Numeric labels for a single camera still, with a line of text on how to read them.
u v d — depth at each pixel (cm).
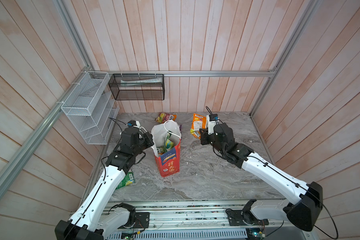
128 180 85
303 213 38
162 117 114
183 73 96
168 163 76
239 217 73
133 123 65
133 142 57
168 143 82
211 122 64
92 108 68
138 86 90
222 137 54
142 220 73
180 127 113
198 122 74
